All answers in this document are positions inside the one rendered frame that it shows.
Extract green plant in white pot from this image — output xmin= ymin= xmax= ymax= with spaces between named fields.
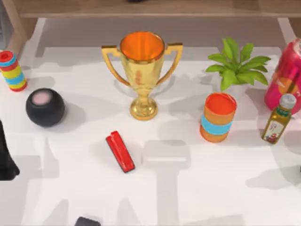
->
xmin=205 ymin=36 xmax=272 ymax=99

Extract orange can with blue band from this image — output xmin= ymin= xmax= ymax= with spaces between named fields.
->
xmin=199 ymin=92 xmax=238 ymax=143

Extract red stapler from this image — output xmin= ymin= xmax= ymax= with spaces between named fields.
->
xmin=105 ymin=130 xmax=136 ymax=174

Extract black round speaker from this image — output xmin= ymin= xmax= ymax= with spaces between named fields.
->
xmin=25 ymin=88 xmax=66 ymax=128

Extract gold trophy cup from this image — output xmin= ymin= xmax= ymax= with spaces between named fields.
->
xmin=101 ymin=32 xmax=183 ymax=121

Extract wooden shelf unit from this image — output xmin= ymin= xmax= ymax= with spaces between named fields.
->
xmin=1 ymin=0 xmax=301 ymax=51

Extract small olive oil bottle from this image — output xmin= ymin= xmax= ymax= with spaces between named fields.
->
xmin=261 ymin=93 xmax=297 ymax=145

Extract dark grey flat object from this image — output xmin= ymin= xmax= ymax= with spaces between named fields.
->
xmin=74 ymin=216 xmax=102 ymax=226

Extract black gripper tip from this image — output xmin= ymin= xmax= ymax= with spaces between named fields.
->
xmin=0 ymin=120 xmax=20 ymax=181

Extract stack of coloured rings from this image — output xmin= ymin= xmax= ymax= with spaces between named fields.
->
xmin=0 ymin=50 xmax=28 ymax=92

